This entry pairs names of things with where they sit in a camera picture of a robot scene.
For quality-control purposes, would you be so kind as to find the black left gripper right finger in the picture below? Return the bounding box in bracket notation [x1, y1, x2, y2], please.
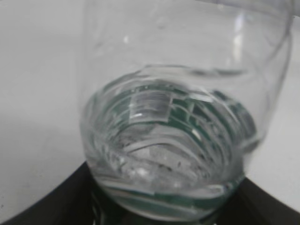
[212, 178, 300, 225]

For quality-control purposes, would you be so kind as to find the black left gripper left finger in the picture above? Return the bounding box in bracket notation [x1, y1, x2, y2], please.
[2, 163, 94, 225]

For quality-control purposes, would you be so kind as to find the clear green-label water bottle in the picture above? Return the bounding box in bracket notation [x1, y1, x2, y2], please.
[78, 0, 294, 225]

